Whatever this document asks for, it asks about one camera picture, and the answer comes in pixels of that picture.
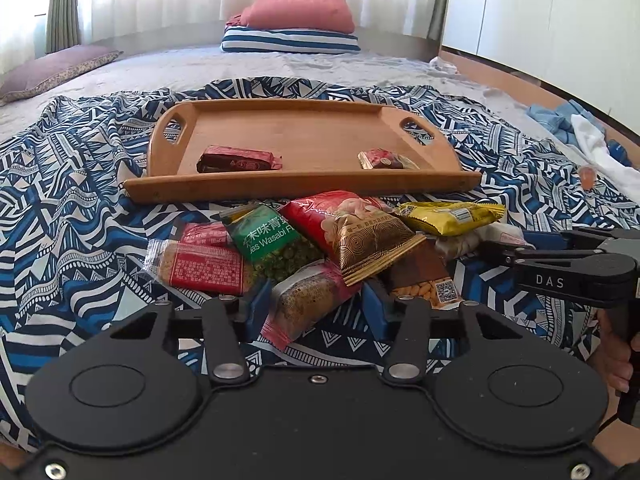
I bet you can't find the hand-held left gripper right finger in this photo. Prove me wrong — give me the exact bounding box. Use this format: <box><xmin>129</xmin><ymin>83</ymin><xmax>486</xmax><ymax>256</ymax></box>
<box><xmin>360</xmin><ymin>280</ymin><xmax>522</xmax><ymax>387</ymax></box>

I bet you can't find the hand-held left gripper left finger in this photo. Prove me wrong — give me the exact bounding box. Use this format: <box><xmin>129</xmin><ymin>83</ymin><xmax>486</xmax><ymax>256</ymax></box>
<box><xmin>110</xmin><ymin>280</ymin><xmax>274</xmax><ymax>387</ymax></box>

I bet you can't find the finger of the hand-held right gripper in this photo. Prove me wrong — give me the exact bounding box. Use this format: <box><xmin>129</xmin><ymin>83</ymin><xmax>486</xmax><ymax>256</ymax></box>
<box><xmin>524</xmin><ymin>227</ymin><xmax>632</xmax><ymax>252</ymax></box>
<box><xmin>479</xmin><ymin>241</ymin><xmax>602</xmax><ymax>268</ymax></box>

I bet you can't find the pink grain snack packet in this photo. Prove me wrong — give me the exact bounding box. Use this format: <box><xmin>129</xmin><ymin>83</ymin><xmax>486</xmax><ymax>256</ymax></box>
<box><xmin>260</xmin><ymin>259</ymin><xmax>363</xmax><ymax>352</ymax></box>

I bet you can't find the brown almond snack packet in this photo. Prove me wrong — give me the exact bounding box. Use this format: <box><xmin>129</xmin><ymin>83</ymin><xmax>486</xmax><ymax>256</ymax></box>
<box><xmin>377</xmin><ymin>247</ymin><xmax>465</xmax><ymax>311</ymax></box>

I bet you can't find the green pea snack packet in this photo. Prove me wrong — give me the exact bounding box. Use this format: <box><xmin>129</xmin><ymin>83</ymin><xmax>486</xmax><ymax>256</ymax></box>
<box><xmin>220</xmin><ymin>203</ymin><xmax>326</xmax><ymax>283</ymax></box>

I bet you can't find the red patterned snack packet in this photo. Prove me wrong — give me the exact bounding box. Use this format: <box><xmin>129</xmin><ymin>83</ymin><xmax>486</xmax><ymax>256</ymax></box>
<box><xmin>179</xmin><ymin>221</ymin><xmax>233</xmax><ymax>248</ymax></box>
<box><xmin>137</xmin><ymin>239</ymin><xmax>256</xmax><ymax>297</ymax></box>

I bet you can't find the white snack packet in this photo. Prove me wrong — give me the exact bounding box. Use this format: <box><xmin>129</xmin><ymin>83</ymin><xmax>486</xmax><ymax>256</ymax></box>
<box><xmin>434</xmin><ymin>222</ymin><xmax>531</xmax><ymax>261</ymax></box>

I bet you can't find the red and gold snack packet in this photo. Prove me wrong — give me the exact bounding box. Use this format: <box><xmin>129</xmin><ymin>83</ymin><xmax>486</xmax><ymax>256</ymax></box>
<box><xmin>279</xmin><ymin>191</ymin><xmax>427</xmax><ymax>287</ymax></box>

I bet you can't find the yellow snack packet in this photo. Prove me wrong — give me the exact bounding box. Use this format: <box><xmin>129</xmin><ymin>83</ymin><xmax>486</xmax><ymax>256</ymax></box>
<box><xmin>397</xmin><ymin>201</ymin><xmax>507</xmax><ymax>237</ymax></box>

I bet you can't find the wooden tray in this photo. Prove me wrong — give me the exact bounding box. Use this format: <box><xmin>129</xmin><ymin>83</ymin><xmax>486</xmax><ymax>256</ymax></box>
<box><xmin>122</xmin><ymin>99</ymin><xmax>483</xmax><ymax>206</ymax></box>

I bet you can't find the person's right hand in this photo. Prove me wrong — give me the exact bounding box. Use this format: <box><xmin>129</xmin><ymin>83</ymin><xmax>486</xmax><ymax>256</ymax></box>
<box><xmin>589</xmin><ymin>309</ymin><xmax>632</xmax><ymax>393</ymax></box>

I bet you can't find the long white cloth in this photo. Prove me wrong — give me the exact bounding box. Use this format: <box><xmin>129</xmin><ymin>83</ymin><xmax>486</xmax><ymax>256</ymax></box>
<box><xmin>571</xmin><ymin>114</ymin><xmax>640</xmax><ymax>186</ymax></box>

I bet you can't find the light blue cloth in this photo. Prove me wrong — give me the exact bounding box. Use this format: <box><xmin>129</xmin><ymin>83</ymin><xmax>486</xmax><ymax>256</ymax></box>
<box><xmin>525</xmin><ymin>99</ymin><xmax>606</xmax><ymax>148</ymax></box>

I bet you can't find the dark red snack packet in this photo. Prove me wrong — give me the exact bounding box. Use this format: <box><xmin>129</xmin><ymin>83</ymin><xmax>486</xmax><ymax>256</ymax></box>
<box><xmin>196</xmin><ymin>145</ymin><xmax>283</xmax><ymax>174</ymax></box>

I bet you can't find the small red-brown snack packet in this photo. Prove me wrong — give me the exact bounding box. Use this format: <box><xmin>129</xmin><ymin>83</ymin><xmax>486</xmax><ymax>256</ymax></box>
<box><xmin>357</xmin><ymin>148</ymin><xmax>421</xmax><ymax>171</ymax></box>

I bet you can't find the wooden bed ledge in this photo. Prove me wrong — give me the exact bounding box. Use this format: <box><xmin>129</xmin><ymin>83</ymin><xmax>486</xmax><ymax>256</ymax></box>
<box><xmin>437</xmin><ymin>45</ymin><xmax>640</xmax><ymax>146</ymax></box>

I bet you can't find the white wardrobe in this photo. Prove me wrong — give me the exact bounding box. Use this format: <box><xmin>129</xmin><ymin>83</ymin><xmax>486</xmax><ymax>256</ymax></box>
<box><xmin>440</xmin><ymin>0</ymin><xmax>640</xmax><ymax>116</ymax></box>

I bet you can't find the blue patterned blanket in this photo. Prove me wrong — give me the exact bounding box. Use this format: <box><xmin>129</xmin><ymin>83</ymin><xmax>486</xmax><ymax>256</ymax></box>
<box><xmin>0</xmin><ymin>77</ymin><xmax>640</xmax><ymax>456</ymax></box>

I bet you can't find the grey bed sheet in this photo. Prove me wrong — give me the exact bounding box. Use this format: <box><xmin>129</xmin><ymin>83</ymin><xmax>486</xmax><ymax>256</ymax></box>
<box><xmin>0</xmin><ymin>45</ymin><xmax>568</xmax><ymax>143</ymax></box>

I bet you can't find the green curtain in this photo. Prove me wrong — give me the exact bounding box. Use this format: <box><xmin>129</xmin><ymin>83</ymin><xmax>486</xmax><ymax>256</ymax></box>
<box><xmin>425</xmin><ymin>0</ymin><xmax>453</xmax><ymax>43</ymax></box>
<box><xmin>46</xmin><ymin>0</ymin><xmax>81</xmax><ymax>55</ymax></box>

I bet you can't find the blue striped pillow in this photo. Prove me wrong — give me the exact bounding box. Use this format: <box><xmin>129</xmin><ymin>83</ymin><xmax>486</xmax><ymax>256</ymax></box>
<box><xmin>221</xmin><ymin>26</ymin><xmax>362</xmax><ymax>55</ymax></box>

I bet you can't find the red pillow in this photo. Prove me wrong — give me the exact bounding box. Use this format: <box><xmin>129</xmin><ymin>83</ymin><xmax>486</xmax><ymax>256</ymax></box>
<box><xmin>225</xmin><ymin>0</ymin><xmax>357</xmax><ymax>34</ymax></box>

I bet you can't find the purple pillow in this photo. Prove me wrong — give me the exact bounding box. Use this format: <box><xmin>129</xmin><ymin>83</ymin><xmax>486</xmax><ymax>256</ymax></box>
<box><xmin>0</xmin><ymin>44</ymin><xmax>124</xmax><ymax>106</ymax></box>

